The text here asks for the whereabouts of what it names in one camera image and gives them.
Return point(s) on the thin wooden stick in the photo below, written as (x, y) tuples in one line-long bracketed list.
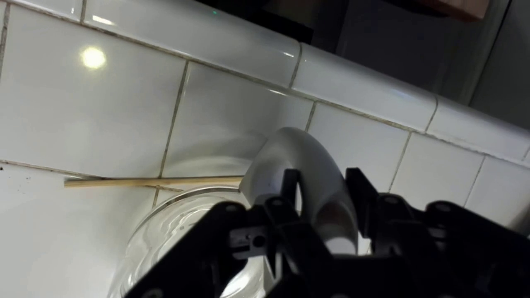
[(137, 182)]

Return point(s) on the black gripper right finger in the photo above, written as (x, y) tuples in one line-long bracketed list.
[(457, 253)]

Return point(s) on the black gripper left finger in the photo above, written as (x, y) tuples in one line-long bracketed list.
[(220, 258)]

